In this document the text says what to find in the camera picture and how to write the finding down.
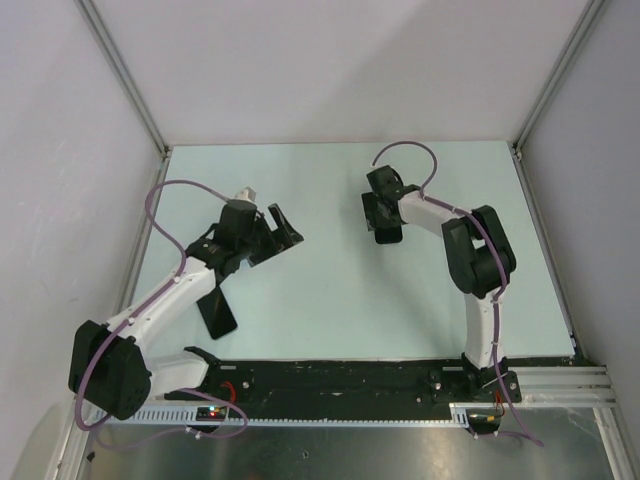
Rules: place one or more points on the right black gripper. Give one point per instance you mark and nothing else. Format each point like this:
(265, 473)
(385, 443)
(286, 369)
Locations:
(380, 220)

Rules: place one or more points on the black phone case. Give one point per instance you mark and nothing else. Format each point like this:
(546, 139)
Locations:
(382, 218)

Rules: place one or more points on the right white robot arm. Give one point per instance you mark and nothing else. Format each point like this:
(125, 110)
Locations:
(479, 256)

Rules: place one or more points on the right aluminium frame post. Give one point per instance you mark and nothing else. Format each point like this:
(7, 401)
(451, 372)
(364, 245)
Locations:
(577, 40)

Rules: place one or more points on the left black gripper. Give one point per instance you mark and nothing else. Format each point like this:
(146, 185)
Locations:
(279, 240)

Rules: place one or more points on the left aluminium frame post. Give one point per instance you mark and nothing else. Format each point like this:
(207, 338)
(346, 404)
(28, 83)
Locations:
(116, 61)

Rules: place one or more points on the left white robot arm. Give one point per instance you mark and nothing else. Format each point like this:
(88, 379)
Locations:
(110, 364)

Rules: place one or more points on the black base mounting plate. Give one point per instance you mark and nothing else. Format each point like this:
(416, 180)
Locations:
(369, 391)

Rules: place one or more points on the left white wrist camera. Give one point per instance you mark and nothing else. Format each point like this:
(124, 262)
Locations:
(247, 194)

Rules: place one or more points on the aluminium frame post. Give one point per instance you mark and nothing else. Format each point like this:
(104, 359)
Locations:
(116, 61)
(577, 40)

